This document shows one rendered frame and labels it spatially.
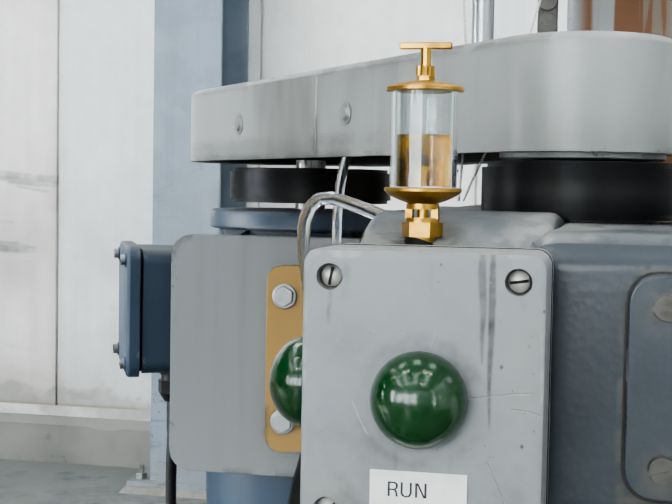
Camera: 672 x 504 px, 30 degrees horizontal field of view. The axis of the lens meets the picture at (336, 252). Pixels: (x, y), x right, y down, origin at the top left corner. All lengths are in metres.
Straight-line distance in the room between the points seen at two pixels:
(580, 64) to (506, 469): 0.21
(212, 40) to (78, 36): 0.93
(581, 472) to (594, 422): 0.02
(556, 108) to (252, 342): 0.37
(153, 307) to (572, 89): 0.42
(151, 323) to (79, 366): 5.29
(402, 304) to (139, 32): 5.67
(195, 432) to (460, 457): 0.50
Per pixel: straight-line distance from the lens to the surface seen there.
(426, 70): 0.46
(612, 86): 0.54
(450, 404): 0.37
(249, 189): 0.90
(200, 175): 5.42
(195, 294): 0.86
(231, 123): 0.85
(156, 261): 0.88
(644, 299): 0.43
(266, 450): 0.86
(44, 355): 6.24
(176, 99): 5.46
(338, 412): 0.39
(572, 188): 0.54
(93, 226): 6.08
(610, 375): 0.43
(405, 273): 0.38
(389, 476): 0.39
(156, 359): 0.88
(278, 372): 0.41
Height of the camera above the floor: 1.35
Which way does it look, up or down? 3 degrees down
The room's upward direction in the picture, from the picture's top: 1 degrees clockwise
